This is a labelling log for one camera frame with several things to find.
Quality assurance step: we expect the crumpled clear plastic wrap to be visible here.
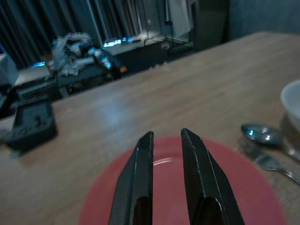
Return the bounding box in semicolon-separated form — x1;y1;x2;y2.
46;32;94;76

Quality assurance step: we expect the cluttered low bench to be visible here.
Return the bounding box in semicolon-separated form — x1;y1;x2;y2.
14;53;128;99

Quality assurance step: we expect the black handheld controller device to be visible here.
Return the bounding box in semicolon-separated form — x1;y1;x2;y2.
4;101;58;150

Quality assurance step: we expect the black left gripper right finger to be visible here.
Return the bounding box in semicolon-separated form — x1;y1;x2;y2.
180;127;246;225

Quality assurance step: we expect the white ceramic bowl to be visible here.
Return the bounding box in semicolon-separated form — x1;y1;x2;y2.
280;79;300;127

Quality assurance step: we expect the black metal clothes rack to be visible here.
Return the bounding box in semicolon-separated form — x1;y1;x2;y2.
143;0;195;51

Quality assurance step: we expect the red round plate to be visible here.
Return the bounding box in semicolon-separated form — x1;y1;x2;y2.
78;135;288;225

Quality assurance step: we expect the silver metal spoon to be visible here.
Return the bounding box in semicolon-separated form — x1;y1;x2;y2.
240;123;300;162

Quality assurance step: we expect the grey pleated curtain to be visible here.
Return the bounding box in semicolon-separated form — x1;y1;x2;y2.
0;0;150;71

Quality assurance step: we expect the silver metal fork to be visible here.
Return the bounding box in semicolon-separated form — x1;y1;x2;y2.
238;137;300;185

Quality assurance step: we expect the white hanging garment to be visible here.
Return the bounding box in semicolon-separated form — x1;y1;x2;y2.
165;0;195;37

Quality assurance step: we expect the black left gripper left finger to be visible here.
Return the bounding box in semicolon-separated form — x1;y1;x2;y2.
108;131;155;225

